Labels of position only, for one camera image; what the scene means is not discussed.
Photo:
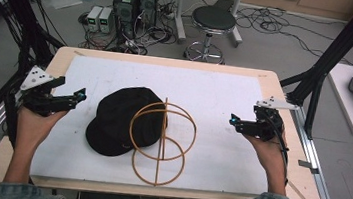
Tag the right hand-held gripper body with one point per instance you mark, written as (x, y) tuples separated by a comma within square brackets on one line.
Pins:
[(268, 118)]

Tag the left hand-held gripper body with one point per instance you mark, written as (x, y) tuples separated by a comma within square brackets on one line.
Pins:
[(34, 78)]

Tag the person's left hand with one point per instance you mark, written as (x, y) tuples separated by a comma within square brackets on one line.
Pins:
[(35, 125)]

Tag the person's right hand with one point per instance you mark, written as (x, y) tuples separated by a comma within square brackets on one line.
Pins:
[(267, 153)]

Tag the white table mat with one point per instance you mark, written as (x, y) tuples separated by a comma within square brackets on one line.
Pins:
[(224, 101)]

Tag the black cap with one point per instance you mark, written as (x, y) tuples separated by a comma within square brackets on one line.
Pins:
[(121, 123)]

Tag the grey power supply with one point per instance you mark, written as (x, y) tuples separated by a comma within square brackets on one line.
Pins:
[(105, 20), (93, 18)]

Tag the white stand leg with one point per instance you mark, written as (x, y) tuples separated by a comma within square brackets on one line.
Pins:
[(237, 19), (181, 13)]

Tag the black computer tower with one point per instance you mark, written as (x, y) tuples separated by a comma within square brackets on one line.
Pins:
[(126, 10), (148, 4)]

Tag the black round stool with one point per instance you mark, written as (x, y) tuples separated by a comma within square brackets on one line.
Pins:
[(213, 21)]

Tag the small metal bracket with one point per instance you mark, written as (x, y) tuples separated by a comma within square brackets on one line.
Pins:
[(308, 165)]

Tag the black frame post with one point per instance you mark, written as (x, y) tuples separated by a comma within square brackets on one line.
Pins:
[(333, 57), (9, 16)]

